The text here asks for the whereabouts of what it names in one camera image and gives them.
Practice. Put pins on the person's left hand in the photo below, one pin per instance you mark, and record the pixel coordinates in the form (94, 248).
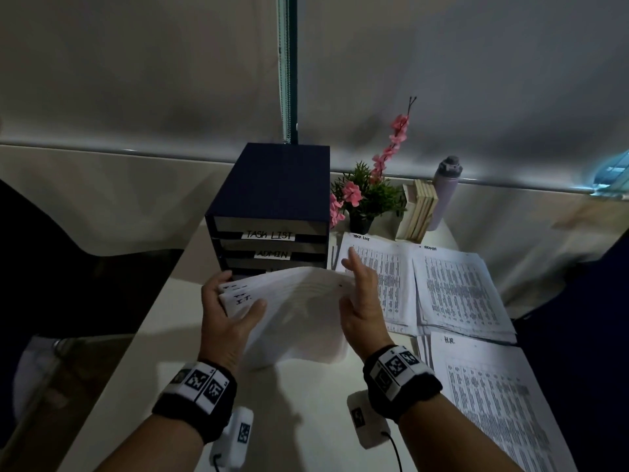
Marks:
(221, 334)

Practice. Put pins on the person's right hand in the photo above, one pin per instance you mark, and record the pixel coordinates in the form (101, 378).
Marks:
(366, 314)

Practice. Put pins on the navy blue drawer organizer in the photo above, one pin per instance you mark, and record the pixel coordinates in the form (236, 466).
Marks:
(275, 181)

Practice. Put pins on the person's left forearm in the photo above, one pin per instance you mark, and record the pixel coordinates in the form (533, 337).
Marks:
(152, 447)

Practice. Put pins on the person's right forearm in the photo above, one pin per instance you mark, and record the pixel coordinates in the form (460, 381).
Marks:
(452, 442)

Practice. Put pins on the black left wristband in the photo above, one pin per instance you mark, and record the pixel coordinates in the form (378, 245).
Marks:
(194, 398)

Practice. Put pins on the black wristband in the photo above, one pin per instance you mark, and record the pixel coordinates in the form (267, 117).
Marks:
(194, 398)
(403, 383)

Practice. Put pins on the black right wristband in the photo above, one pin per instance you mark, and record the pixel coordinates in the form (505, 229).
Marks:
(403, 383)

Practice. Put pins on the black plant pot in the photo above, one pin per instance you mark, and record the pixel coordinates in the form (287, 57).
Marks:
(360, 225)

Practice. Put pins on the green artificial plant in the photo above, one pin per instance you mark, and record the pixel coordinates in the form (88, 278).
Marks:
(381, 196)

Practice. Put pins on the grey water bottle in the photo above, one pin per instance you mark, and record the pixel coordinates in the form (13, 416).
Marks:
(444, 191)

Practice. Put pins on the black chair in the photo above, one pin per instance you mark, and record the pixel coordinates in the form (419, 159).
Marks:
(59, 280)

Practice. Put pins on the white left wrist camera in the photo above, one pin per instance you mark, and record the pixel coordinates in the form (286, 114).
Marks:
(236, 437)

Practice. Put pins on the grey metal frame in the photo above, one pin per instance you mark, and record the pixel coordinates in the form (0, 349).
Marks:
(44, 373)

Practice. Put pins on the teal partition post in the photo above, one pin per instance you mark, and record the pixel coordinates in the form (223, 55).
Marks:
(612, 174)
(287, 68)

